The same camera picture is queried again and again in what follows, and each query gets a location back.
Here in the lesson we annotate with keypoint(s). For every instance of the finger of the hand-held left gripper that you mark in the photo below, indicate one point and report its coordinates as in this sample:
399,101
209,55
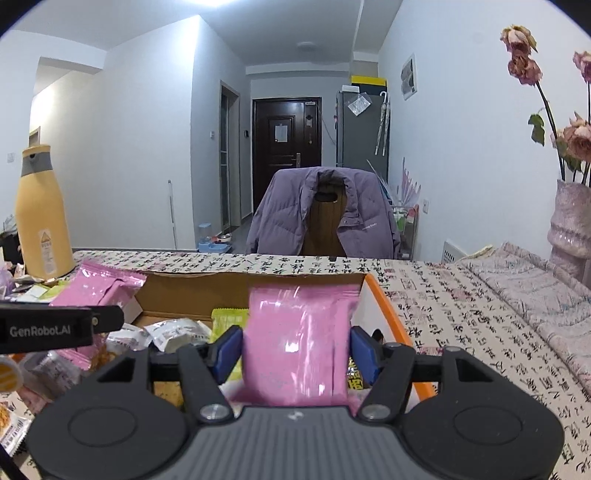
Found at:
108,318

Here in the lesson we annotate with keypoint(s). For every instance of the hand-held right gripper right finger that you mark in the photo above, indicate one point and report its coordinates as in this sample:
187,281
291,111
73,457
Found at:
364,357

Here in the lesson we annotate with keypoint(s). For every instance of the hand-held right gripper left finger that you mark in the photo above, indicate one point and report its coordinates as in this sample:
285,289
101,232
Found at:
228,353

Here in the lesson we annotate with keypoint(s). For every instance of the pink snack packet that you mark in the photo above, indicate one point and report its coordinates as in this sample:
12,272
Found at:
295,341
101,288

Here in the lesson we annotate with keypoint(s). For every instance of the green and white snack packet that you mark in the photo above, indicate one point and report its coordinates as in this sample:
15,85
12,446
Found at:
228,318

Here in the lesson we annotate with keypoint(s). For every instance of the white snack packet black print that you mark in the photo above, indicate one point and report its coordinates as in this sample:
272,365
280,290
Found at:
175,339

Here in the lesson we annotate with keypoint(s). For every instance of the orange cardboard box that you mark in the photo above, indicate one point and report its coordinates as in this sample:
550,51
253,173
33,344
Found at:
184,290

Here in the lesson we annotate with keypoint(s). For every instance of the large gold-edged snack bag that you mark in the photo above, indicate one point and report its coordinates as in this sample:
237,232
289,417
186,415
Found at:
355,374

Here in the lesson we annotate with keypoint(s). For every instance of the slim green snack packet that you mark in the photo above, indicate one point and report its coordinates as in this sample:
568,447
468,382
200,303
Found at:
48,290

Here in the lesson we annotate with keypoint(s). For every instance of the grey snack packet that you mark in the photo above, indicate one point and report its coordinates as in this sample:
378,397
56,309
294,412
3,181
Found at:
46,376

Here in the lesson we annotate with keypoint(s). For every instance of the white and orange snack packet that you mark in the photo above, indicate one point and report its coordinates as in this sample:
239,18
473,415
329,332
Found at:
11,427

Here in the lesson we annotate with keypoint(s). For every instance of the yellow thermos bottle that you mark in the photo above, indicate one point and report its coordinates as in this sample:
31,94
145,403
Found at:
44,221

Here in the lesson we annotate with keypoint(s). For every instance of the white mop stick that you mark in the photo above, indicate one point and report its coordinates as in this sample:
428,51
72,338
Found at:
172,217

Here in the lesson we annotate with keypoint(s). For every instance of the blue pet water dispenser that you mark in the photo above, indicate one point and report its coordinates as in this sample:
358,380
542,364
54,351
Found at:
205,235

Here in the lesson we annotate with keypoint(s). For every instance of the wooden chair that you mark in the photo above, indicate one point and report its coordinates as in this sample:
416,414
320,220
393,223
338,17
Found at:
325,226

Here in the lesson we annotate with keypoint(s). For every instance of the small storage rack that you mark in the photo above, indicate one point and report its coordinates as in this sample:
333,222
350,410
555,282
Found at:
406,226

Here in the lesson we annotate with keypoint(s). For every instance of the purple padded jacket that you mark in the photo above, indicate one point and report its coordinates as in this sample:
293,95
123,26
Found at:
286,212

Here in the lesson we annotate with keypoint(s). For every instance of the pink quilted cloth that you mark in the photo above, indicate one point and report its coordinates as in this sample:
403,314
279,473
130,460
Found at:
531,286

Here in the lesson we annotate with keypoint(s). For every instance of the dark entrance door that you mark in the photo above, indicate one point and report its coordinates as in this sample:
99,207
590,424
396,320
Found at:
286,152

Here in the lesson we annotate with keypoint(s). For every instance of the grey fridge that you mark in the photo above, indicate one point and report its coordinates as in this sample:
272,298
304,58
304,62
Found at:
362,138

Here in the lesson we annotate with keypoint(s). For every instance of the paper notice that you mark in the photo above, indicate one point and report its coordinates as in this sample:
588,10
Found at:
280,130

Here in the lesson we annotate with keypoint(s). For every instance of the white folded umbrella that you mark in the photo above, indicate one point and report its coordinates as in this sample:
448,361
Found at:
386,117
378,124

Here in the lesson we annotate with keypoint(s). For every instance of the pink ribbed vase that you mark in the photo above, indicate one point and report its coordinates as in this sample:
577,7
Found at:
570,226

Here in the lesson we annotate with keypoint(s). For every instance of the clear plastic pouch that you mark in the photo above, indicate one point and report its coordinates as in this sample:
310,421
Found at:
359,105

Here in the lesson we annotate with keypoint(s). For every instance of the yellow and black box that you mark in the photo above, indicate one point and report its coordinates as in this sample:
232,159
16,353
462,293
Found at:
367,81

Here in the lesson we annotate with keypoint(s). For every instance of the dried pink rose bouquet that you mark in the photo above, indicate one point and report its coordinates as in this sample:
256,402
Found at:
577,134

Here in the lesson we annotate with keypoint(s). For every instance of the round ceiling lamp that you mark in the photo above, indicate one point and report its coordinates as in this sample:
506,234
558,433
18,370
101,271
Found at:
306,45

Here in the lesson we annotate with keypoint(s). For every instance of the white wall outlet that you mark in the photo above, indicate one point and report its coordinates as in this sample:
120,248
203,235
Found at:
425,205

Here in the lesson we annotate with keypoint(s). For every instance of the framed wall picture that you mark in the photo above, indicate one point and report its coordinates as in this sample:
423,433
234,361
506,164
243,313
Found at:
408,76

